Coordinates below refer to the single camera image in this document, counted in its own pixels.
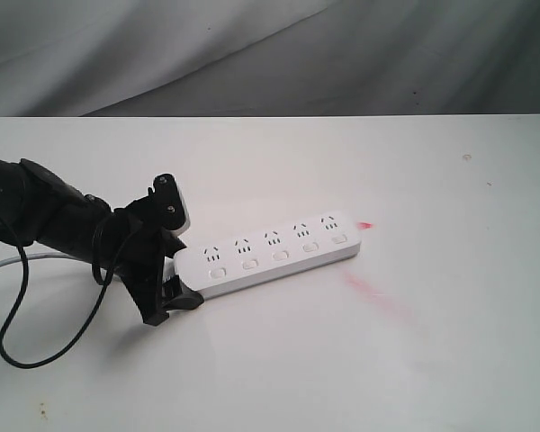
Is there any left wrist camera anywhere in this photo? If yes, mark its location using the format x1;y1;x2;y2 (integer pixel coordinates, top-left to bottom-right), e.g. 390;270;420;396
153;174;190;236

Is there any grey backdrop cloth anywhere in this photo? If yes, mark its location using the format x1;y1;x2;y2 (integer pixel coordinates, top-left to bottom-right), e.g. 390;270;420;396
0;1;540;116

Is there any grey power cord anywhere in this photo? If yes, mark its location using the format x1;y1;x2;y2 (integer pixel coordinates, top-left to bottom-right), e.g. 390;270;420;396
0;238;73;275

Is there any black left camera cable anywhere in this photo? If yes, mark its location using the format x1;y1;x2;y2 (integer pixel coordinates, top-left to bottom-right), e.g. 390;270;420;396
0;220;140;370

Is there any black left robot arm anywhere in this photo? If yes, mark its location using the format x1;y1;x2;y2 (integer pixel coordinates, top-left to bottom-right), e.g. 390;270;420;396
0;159;203;326

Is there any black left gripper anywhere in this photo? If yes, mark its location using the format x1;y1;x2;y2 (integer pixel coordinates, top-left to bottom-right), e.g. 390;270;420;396
92;193;204;326

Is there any white power strip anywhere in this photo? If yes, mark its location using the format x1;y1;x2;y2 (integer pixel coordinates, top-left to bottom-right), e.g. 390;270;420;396
172;211;362;300

